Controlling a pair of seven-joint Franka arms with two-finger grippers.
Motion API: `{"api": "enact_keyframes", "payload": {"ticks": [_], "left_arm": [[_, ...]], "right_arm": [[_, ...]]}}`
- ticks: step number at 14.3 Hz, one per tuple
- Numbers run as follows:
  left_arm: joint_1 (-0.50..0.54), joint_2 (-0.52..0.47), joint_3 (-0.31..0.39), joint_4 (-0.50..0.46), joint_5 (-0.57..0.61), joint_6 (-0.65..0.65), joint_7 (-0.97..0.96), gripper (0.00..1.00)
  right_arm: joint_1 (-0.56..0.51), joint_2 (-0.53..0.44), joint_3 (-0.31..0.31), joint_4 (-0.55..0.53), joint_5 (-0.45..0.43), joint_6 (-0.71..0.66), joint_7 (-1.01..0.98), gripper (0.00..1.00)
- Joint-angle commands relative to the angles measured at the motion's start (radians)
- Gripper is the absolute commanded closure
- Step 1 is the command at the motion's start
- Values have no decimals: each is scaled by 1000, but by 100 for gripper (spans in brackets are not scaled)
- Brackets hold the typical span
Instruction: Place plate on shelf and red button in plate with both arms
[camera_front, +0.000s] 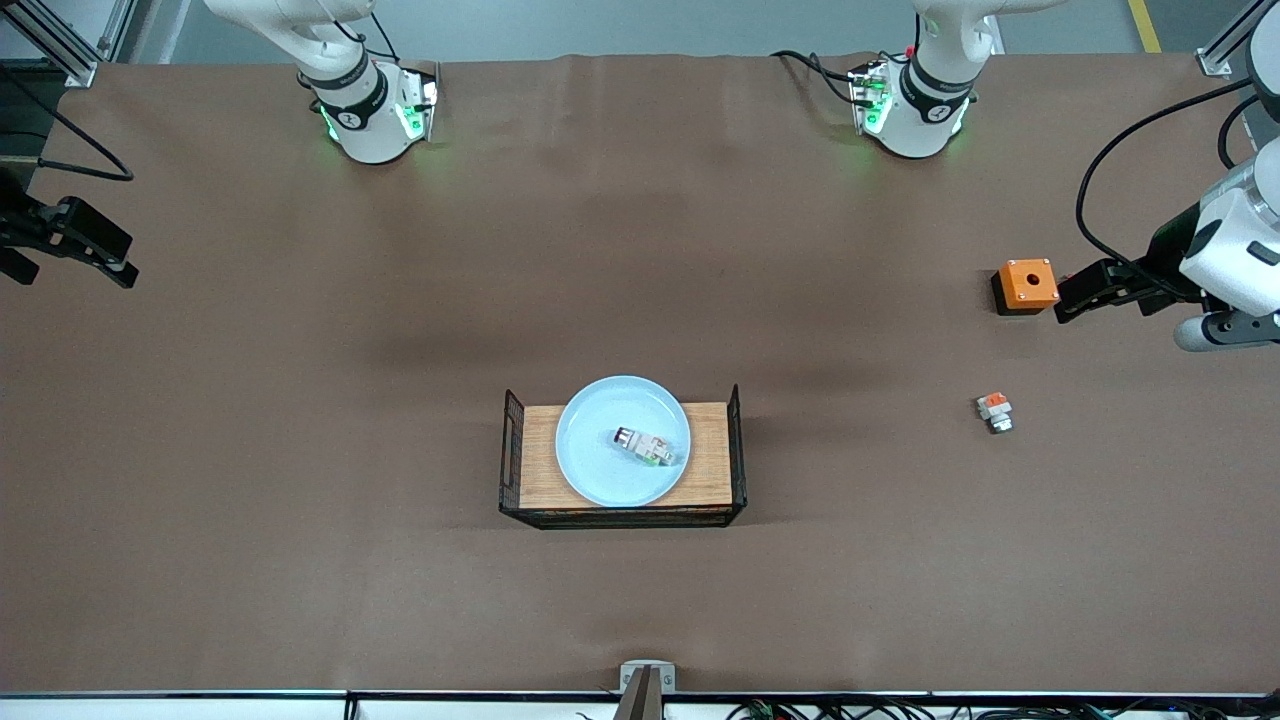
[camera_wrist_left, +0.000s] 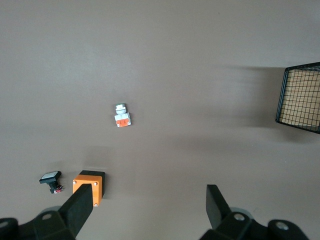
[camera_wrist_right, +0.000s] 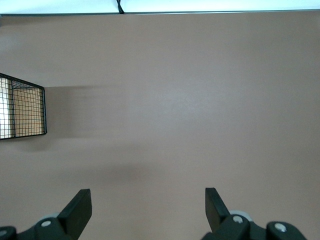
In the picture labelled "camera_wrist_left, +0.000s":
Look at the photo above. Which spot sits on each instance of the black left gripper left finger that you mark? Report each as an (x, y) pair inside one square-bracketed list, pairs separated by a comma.
[(62, 222)]

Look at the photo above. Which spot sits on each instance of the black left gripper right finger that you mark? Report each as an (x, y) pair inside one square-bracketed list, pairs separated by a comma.
[(225, 225)]

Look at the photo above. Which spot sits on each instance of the black square white-top switch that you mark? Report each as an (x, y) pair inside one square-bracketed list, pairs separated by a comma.
[(50, 177)]

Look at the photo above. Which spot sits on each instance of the orange button enclosure box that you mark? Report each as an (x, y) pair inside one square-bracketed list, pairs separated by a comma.
[(96, 182)]

